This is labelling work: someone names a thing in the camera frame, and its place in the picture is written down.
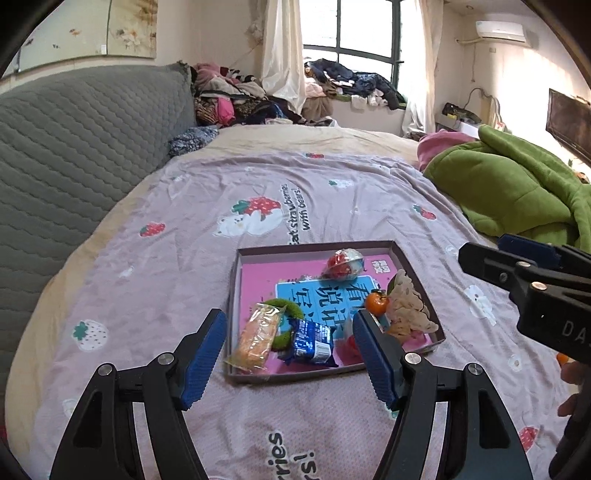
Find foil-wrapped surprise egg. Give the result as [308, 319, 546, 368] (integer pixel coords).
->
[339, 335, 365, 363]
[321, 248, 368, 281]

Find green fleece blanket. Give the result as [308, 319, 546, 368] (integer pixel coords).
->
[422, 124, 591, 241]

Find white air conditioner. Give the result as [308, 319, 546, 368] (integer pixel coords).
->
[475, 19, 527, 44]

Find white nightstand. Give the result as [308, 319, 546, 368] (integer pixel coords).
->
[435, 115, 481, 137]

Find dark-framed window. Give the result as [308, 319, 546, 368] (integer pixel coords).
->
[302, 0, 423, 93]

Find tangerine with green leaf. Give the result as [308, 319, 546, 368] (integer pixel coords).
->
[364, 288, 393, 317]

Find pile of dark clothes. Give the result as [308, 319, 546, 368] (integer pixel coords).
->
[304, 58, 407, 110]

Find blue snack packet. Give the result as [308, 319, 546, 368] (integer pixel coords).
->
[277, 318, 340, 367]

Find cream curtain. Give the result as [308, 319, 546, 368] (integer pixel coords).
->
[261, 0, 305, 100]
[401, 0, 444, 137]

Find person's right hand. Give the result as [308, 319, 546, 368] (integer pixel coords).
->
[556, 359, 589, 418]

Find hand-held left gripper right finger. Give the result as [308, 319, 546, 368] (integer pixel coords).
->
[353, 309, 534, 480]

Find pink book with blue label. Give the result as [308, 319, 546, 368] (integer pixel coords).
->
[235, 251, 437, 370]

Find green fuzzy hair ring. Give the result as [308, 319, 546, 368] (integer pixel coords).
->
[261, 298, 305, 352]

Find clear orange wafer packet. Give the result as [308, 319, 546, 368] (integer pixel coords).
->
[225, 302, 287, 374]

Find white air conditioner pipe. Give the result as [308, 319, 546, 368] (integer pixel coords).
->
[457, 37, 481, 86]

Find blue patterned cloth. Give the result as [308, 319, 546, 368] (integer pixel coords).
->
[167, 126, 220, 158]

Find flower painted wall panels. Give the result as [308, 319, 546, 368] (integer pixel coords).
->
[9, 0, 160, 75]

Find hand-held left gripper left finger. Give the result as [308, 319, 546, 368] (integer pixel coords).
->
[50, 308, 228, 480]

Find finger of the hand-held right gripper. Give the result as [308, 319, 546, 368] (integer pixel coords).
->
[496, 234, 591, 278]
[458, 241, 559, 298]

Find pile of mixed clothes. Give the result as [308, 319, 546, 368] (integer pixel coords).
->
[190, 62, 333, 127]

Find brown shallow cardboard box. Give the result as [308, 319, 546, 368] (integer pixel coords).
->
[225, 240, 446, 385]

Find grey quilted headboard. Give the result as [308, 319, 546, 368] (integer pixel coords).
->
[0, 65, 197, 301]

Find pink strawberry printed blanket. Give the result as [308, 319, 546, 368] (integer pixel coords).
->
[30, 152, 583, 480]

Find pink pillow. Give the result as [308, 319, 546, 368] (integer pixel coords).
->
[417, 129, 478, 171]

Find dark wall frame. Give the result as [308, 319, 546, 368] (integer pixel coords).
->
[546, 89, 591, 160]

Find white looped cable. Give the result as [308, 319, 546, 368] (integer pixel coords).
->
[466, 87, 506, 132]

